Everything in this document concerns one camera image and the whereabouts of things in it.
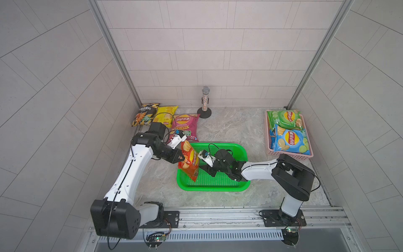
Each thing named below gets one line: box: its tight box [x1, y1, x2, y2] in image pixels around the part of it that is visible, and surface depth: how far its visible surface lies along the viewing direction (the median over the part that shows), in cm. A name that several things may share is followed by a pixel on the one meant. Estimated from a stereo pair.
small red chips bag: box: [177, 139, 199, 183], surface depth 75 cm
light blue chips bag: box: [273, 123, 311, 156], surface depth 86 cm
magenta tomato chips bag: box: [169, 113, 201, 142], surface depth 99 cm
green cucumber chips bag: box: [266, 109, 304, 130], surface depth 98 cm
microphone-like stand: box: [197, 85, 212, 119], surface depth 101 cm
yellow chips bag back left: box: [152, 105, 179, 128], surface depth 106 cm
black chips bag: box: [131, 102, 161, 127], surface depth 107 cm
